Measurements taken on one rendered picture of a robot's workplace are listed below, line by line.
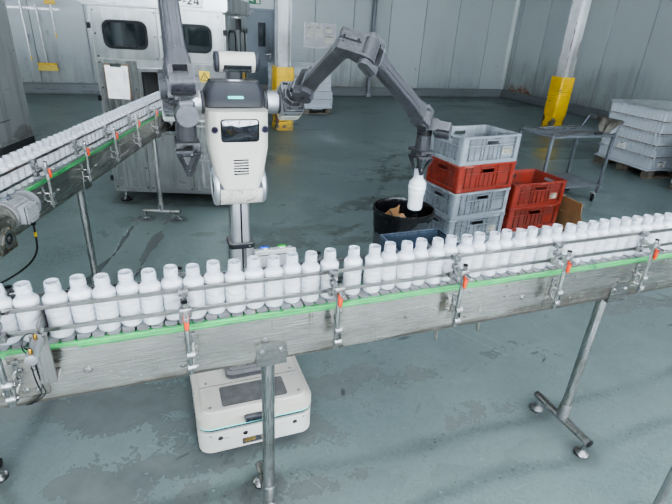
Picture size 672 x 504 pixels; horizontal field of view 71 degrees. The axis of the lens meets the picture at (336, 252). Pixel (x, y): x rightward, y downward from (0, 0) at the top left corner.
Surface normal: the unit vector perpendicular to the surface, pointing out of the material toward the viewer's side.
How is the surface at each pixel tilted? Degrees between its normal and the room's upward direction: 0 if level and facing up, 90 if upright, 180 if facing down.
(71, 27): 90
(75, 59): 90
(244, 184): 90
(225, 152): 90
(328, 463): 0
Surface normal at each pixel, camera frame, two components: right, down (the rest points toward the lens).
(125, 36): 0.04, 0.44
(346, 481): 0.05, -0.90
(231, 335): 0.34, 0.42
